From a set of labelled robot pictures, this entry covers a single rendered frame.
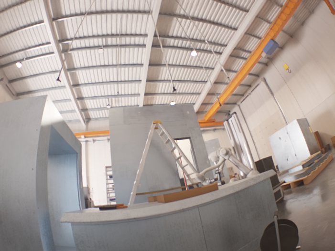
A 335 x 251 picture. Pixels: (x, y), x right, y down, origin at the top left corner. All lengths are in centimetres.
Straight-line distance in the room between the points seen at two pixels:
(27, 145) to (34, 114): 27
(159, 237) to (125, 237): 21
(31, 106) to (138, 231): 127
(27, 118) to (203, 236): 160
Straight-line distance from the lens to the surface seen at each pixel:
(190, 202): 103
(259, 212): 150
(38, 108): 142
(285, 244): 119
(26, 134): 136
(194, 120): 468
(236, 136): 284
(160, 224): 104
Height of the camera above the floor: 71
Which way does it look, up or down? 25 degrees up
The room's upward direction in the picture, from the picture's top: 12 degrees counter-clockwise
